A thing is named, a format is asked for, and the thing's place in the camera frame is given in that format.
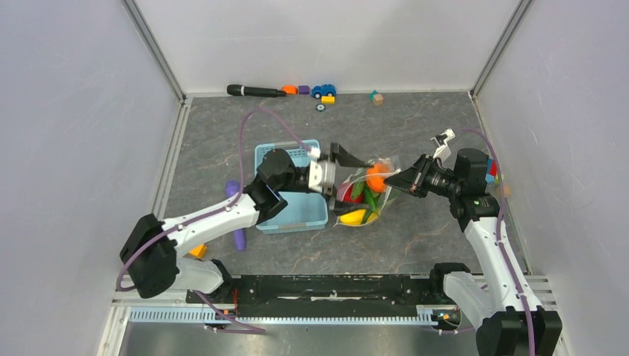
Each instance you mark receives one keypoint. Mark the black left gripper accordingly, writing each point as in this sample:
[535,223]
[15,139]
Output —
[343,157]

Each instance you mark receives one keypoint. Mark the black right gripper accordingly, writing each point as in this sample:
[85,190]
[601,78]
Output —
[412,180]

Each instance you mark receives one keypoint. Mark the red toy apple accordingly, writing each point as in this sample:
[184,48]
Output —
[346,196]

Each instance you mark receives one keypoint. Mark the green toy cucumber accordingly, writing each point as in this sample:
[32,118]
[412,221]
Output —
[357,190]

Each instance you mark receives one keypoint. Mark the clear dotted zip top bag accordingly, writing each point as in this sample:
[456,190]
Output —
[385,199]

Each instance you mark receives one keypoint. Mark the orange toy fruit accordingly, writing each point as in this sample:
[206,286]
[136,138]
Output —
[375,178]

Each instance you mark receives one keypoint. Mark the green toy bean pod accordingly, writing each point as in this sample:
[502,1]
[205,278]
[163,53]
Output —
[372,200]

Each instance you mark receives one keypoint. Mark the yellow toy lemon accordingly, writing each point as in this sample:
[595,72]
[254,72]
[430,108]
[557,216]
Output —
[358,218]

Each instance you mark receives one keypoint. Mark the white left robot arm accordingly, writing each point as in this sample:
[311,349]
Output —
[155,254]

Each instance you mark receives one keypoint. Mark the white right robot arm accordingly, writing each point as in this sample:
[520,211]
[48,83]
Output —
[508,318]

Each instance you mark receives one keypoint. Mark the light blue plastic basket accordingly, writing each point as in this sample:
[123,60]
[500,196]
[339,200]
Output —
[305,212]

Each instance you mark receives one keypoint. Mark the yellow toy brick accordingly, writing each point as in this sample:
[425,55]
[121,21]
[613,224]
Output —
[328,100]

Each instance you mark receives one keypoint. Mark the multicolour toy brick stack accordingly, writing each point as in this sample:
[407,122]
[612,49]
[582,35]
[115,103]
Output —
[492,172]

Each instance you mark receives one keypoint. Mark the teal and wood cube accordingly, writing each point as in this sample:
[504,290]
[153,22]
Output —
[376,98]

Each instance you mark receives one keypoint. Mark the blue toy car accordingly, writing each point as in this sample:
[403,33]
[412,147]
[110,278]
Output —
[319,91]

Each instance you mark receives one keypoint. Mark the orange toy block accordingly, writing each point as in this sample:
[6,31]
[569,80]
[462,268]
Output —
[290,90]

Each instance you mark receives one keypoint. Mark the black microphone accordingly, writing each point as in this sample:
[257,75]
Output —
[242,90]

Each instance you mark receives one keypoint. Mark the orange yellow wedge block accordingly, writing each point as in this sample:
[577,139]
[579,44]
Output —
[199,251]

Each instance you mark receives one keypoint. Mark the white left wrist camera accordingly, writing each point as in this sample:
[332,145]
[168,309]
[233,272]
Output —
[321,172]

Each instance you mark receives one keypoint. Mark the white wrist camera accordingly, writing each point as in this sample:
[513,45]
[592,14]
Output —
[321,172]
[441,141]

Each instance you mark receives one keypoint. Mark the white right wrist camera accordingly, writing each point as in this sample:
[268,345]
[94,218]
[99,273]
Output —
[441,141]

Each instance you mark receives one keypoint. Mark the black mounting base plate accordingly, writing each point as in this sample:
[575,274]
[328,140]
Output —
[329,295]

